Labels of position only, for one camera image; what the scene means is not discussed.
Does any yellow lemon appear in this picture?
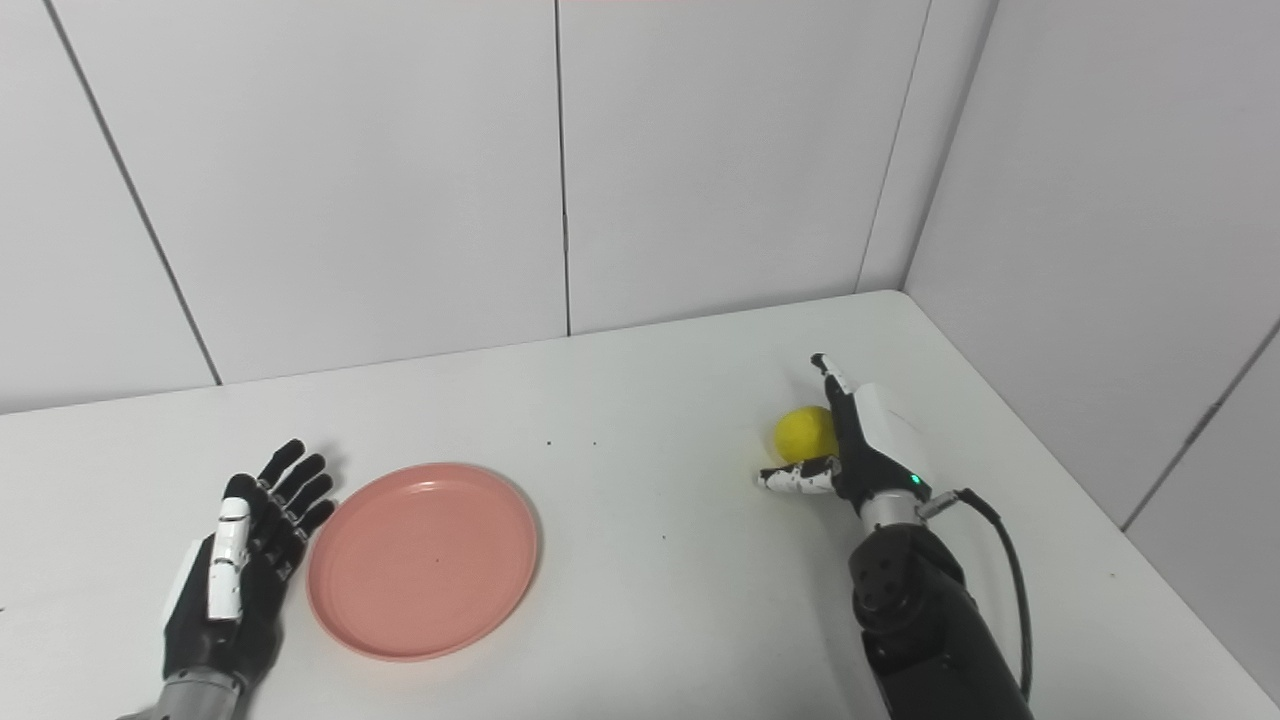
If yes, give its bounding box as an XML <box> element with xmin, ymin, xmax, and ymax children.
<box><xmin>773</xmin><ymin>405</ymin><xmax>839</xmax><ymax>465</ymax></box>

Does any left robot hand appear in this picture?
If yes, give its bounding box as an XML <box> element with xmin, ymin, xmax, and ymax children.
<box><xmin>161</xmin><ymin>439</ymin><xmax>337</xmax><ymax>691</ymax></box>

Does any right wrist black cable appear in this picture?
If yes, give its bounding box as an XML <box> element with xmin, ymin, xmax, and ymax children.
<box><xmin>918</xmin><ymin>488</ymin><xmax>1034</xmax><ymax>701</ymax></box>

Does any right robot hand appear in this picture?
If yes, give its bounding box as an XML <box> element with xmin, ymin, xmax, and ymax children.
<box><xmin>757</xmin><ymin>352</ymin><xmax>933</xmax><ymax>511</ymax></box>

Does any pink plate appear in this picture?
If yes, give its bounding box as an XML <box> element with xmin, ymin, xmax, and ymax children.
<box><xmin>306</xmin><ymin>462</ymin><xmax>541</xmax><ymax>663</ymax></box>

